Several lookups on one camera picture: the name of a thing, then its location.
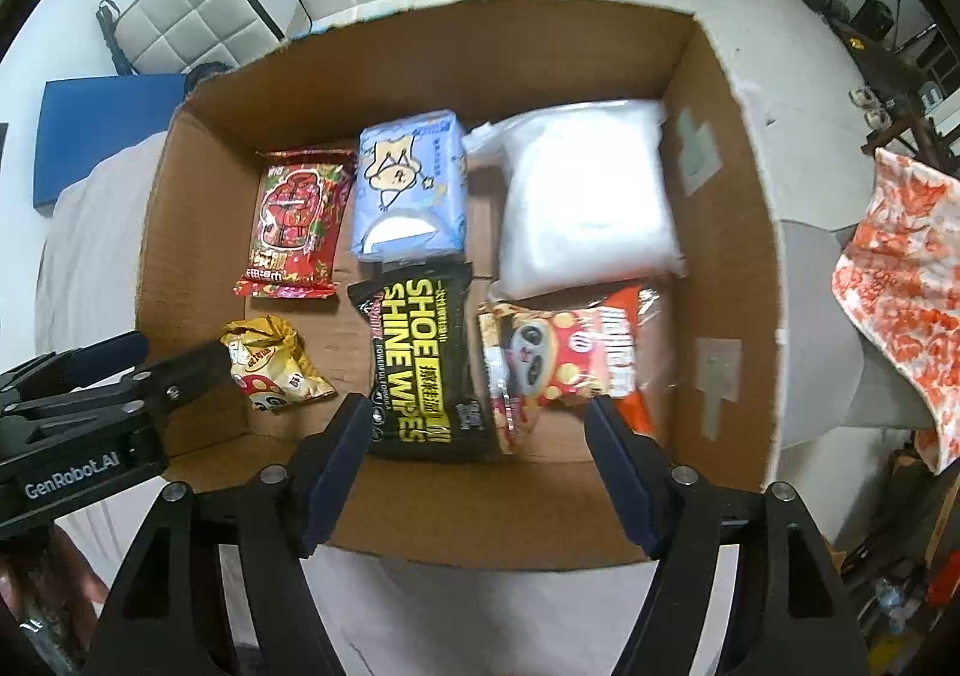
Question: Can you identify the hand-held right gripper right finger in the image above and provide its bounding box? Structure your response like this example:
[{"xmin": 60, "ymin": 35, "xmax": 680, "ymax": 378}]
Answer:
[{"xmin": 583, "ymin": 395, "xmax": 871, "ymax": 676}]

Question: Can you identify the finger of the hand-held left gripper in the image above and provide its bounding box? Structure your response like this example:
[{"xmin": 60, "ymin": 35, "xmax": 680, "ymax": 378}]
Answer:
[
  {"xmin": 0, "ymin": 331, "xmax": 149, "ymax": 407},
  {"xmin": 135, "ymin": 340, "xmax": 234, "ymax": 417}
]

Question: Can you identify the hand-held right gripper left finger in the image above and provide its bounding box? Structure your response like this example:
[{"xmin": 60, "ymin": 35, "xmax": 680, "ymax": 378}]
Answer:
[{"xmin": 96, "ymin": 392, "xmax": 374, "ymax": 676}]

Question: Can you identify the yellow snack packet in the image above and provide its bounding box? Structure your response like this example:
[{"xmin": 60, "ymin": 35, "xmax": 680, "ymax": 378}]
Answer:
[{"xmin": 219, "ymin": 314, "xmax": 337, "ymax": 414}]

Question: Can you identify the black wet wipes packet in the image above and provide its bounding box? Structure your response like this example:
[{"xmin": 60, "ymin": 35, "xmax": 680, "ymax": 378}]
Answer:
[{"xmin": 347, "ymin": 262, "xmax": 518, "ymax": 463}]

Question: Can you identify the orange panda snack packet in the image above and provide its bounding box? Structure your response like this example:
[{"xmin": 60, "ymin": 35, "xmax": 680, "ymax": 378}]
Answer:
[{"xmin": 478, "ymin": 282, "xmax": 668, "ymax": 456}]

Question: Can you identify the red snack packet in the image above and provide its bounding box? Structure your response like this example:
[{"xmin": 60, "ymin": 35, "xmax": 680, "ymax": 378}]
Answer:
[{"xmin": 234, "ymin": 149, "xmax": 357, "ymax": 302}]

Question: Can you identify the white plastic bag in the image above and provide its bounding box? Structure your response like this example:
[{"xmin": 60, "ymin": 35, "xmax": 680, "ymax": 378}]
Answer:
[{"xmin": 461, "ymin": 97, "xmax": 689, "ymax": 302}]

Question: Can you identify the light blue tissue pack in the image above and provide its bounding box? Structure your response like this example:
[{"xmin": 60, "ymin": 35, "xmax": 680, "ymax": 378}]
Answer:
[{"xmin": 351, "ymin": 108, "xmax": 472, "ymax": 266}]

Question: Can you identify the cardboard box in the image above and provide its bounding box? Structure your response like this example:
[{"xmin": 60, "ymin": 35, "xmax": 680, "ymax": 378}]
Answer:
[{"xmin": 135, "ymin": 0, "xmax": 788, "ymax": 572}]

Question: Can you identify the person's left hand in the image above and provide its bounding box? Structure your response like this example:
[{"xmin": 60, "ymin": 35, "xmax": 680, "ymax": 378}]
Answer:
[{"xmin": 0, "ymin": 522, "xmax": 110, "ymax": 662}]

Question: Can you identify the blue foam mat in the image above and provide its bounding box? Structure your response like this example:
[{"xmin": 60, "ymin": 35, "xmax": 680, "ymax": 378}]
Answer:
[{"xmin": 31, "ymin": 74, "xmax": 188, "ymax": 220}]

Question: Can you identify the grey upholstered chair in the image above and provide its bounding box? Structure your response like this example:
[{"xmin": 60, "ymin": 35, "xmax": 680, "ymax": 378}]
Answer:
[{"xmin": 772, "ymin": 218, "xmax": 938, "ymax": 452}]

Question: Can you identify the clear plastic bottle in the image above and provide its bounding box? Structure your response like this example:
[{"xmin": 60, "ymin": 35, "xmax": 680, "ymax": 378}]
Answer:
[{"xmin": 874, "ymin": 575, "xmax": 913, "ymax": 639}]

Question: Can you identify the orange patterned cloth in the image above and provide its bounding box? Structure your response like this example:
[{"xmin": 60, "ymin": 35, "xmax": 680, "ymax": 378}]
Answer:
[{"xmin": 831, "ymin": 147, "xmax": 960, "ymax": 474}]

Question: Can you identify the wooden chair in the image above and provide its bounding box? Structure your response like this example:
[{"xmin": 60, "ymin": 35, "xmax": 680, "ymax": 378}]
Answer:
[{"xmin": 862, "ymin": 113, "xmax": 960, "ymax": 182}]

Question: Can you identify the black boxy object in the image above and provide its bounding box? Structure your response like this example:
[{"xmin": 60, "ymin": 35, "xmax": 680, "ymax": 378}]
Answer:
[{"xmin": 853, "ymin": 0, "xmax": 895, "ymax": 41}]

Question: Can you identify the black strap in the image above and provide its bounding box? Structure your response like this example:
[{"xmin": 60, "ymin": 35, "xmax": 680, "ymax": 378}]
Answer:
[{"xmin": 96, "ymin": 0, "xmax": 140, "ymax": 76}]

